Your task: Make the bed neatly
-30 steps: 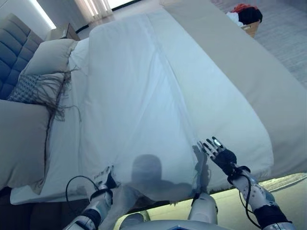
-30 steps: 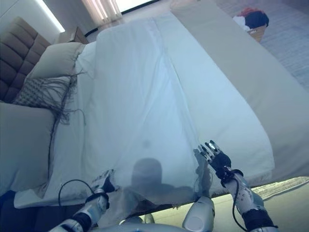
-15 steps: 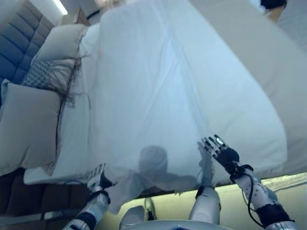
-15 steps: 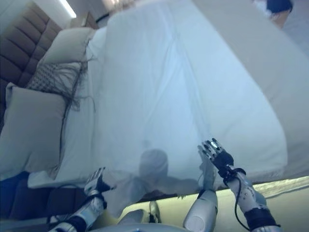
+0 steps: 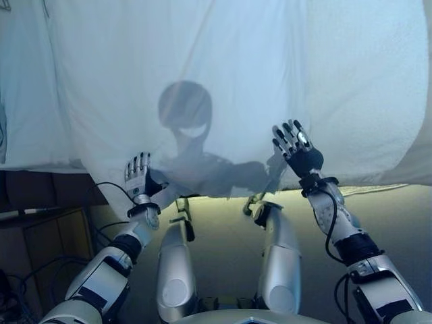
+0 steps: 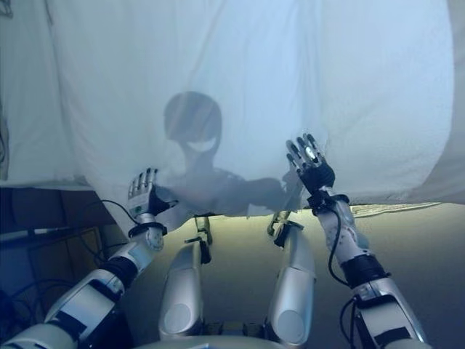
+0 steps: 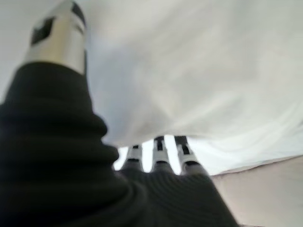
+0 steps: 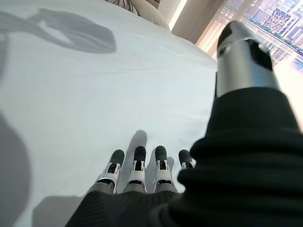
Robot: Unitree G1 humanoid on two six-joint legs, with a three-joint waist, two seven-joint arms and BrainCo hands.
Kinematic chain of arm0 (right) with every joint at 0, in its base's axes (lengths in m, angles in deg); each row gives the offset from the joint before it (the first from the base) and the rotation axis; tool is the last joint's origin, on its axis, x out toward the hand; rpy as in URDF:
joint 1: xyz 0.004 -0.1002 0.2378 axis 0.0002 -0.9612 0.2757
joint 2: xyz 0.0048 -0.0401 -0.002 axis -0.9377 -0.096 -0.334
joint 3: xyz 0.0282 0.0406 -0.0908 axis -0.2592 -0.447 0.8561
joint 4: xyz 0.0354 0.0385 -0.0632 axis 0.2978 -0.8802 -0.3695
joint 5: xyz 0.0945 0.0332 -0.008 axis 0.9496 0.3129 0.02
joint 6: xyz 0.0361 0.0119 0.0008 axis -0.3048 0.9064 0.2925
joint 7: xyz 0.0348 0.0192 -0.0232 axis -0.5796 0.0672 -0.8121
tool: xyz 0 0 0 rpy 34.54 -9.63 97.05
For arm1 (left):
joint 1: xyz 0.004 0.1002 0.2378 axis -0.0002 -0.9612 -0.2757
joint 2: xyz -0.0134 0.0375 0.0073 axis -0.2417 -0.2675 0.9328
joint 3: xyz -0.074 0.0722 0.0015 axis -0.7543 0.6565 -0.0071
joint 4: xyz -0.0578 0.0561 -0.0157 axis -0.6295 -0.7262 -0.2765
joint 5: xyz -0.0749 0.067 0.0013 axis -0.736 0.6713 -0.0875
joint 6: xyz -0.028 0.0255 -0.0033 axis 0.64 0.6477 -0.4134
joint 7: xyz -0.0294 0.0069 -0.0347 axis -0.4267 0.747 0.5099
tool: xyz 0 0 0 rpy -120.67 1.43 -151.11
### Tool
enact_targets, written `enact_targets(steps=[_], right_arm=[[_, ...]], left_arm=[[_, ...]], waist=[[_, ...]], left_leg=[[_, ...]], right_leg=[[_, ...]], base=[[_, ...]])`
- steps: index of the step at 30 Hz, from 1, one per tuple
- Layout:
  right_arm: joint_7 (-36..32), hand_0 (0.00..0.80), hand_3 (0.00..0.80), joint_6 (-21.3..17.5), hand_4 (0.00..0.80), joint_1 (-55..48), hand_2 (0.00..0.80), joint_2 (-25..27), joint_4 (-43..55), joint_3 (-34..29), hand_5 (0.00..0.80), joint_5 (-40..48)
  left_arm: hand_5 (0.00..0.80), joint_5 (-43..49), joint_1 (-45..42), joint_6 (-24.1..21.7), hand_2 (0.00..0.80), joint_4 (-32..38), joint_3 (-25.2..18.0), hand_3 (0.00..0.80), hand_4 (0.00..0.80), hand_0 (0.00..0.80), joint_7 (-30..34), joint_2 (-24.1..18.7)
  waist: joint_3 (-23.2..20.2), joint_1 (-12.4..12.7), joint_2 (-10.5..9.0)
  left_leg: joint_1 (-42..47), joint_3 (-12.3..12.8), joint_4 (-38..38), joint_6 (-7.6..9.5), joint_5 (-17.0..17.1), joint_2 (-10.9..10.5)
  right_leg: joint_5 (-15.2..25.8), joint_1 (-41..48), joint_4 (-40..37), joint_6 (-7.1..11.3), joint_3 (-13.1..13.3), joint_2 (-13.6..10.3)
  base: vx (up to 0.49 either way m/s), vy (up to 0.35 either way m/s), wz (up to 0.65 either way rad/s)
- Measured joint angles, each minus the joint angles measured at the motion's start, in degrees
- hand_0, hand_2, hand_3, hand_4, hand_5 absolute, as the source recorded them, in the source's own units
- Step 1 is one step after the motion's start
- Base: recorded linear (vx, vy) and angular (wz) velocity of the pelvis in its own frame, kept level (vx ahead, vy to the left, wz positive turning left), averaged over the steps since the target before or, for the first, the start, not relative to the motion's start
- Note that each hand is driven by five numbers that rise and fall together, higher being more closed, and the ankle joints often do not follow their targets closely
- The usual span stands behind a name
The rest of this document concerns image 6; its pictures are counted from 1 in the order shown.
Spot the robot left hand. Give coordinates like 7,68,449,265
126,167,179,225

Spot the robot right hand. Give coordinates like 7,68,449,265
285,133,336,197

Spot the white duvet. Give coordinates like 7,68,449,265
0,0,457,219

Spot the white bed sheet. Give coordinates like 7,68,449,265
0,0,95,190

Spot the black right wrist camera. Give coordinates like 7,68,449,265
308,193,350,212

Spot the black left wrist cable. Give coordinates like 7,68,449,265
81,199,168,262

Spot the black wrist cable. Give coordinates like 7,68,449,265
318,196,360,349
81,199,168,262

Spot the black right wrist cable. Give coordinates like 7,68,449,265
318,196,360,349

